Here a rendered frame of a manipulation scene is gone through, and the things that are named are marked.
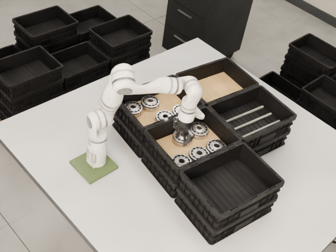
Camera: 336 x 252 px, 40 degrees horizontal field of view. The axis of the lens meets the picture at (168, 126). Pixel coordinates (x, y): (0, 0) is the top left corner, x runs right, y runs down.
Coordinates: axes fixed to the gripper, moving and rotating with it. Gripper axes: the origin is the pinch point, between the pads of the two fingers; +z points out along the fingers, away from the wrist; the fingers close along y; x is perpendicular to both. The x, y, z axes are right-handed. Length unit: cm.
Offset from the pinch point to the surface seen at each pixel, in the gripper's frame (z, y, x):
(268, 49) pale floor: 100, -137, 222
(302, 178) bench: 27, 33, 62
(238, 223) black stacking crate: 21.4, 40.7, 8.5
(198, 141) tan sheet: 15.4, -5.6, 18.0
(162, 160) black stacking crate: 11.4, -0.5, -8.6
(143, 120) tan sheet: 16.0, -31.8, 0.4
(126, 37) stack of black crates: 52, -149, 60
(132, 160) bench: 28.8, -19.7, -12.2
